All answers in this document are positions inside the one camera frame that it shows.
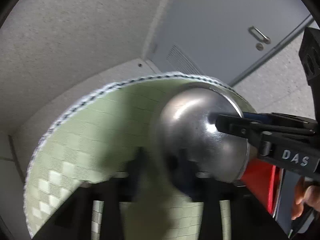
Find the person's right hand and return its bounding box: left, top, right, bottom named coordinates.
left=291, top=177, right=320, bottom=220

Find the round table with tablecloth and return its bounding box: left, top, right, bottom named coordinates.
left=24, top=72, right=254, bottom=239

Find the metal door handle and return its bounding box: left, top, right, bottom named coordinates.
left=248, top=26, right=271, bottom=44

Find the grey door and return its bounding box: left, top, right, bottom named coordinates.
left=146, top=0, right=313, bottom=85

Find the medium steel bowl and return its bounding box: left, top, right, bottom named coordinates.
left=153, top=82, right=249, bottom=183

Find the red plastic basin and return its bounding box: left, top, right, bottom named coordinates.
left=240, top=159, right=284, bottom=224

